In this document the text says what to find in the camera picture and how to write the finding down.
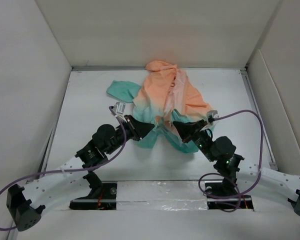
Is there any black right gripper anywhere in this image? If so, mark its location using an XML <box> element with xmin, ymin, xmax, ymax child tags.
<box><xmin>173</xmin><ymin>119</ymin><xmax>216</xmax><ymax>162</ymax></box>

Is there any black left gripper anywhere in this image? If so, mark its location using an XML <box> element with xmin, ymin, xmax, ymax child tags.
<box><xmin>105</xmin><ymin>115</ymin><xmax>154</xmax><ymax>155</ymax></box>

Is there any orange and teal gradient jacket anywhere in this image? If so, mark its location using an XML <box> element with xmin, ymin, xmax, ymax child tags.
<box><xmin>106</xmin><ymin>60</ymin><xmax>213</xmax><ymax>154</ymax></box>

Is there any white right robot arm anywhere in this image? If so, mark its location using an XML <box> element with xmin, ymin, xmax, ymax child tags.
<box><xmin>173</xmin><ymin>120</ymin><xmax>300</xmax><ymax>216</ymax></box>

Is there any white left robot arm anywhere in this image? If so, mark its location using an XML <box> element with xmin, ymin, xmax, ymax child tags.
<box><xmin>6</xmin><ymin>115</ymin><xmax>155</xmax><ymax>232</ymax></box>

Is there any clear plastic taped strip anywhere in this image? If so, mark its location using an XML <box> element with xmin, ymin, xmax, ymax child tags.
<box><xmin>116</xmin><ymin>180</ymin><xmax>208</xmax><ymax>211</ymax></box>

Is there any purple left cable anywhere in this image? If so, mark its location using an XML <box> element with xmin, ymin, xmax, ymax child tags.
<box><xmin>0</xmin><ymin>106</ymin><xmax>128</xmax><ymax>230</ymax></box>

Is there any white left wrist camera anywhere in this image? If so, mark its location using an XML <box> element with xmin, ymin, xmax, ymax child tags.
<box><xmin>109</xmin><ymin>101</ymin><xmax>126</xmax><ymax>120</ymax></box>

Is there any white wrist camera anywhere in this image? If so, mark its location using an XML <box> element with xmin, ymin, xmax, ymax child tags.
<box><xmin>109</xmin><ymin>101</ymin><xmax>126</xmax><ymax>120</ymax></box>
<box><xmin>206</xmin><ymin>110</ymin><xmax>219</xmax><ymax>124</ymax></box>

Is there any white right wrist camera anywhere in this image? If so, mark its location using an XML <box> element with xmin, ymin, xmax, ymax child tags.
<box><xmin>206</xmin><ymin>110</ymin><xmax>219</xmax><ymax>124</ymax></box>

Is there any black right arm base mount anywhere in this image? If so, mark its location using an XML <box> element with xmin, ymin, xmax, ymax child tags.
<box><xmin>203</xmin><ymin>177</ymin><xmax>254</xmax><ymax>212</ymax></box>

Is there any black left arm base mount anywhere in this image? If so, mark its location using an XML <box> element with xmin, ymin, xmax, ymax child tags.
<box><xmin>69</xmin><ymin>172</ymin><xmax>118</xmax><ymax>211</ymax></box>

